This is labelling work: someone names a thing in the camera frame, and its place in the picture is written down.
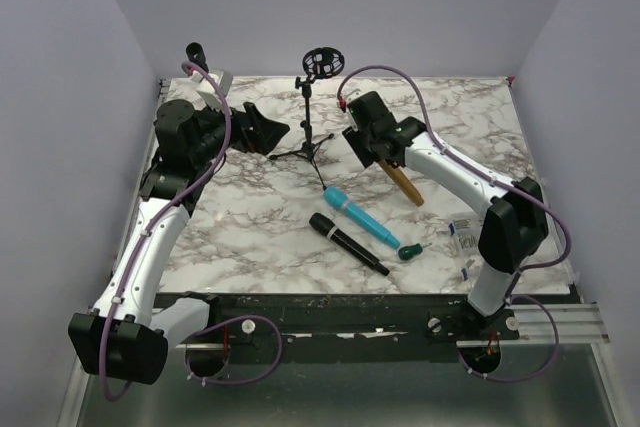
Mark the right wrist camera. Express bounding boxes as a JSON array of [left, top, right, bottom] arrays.
[[338, 89, 362, 132]]

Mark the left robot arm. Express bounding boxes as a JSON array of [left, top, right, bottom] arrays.
[[68, 100, 290, 385]]

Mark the green handled screwdriver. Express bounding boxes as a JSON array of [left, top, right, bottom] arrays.
[[397, 243, 430, 262]]

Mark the clear plastic screw box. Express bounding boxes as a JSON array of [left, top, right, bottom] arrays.
[[448, 212, 483, 282]]

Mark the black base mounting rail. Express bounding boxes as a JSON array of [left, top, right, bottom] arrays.
[[164, 291, 521, 366]]

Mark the gold microphone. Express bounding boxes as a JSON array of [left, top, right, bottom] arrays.
[[378, 160, 424, 206]]

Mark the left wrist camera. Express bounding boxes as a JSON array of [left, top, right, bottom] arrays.
[[189, 70, 234, 112]]

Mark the black microphone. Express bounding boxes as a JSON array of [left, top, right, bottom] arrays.
[[309, 212, 390, 277]]

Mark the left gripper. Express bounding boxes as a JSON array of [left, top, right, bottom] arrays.
[[191, 95, 289, 167]]

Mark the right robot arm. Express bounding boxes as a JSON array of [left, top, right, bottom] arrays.
[[341, 91, 549, 339]]

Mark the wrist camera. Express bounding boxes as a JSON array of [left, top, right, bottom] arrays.
[[338, 89, 362, 132], [189, 70, 234, 112]]

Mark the blue microphone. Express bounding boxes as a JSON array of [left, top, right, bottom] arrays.
[[323, 186, 400, 250]]

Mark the black tripod mic stand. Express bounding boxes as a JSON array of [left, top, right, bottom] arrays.
[[268, 45, 346, 188]]

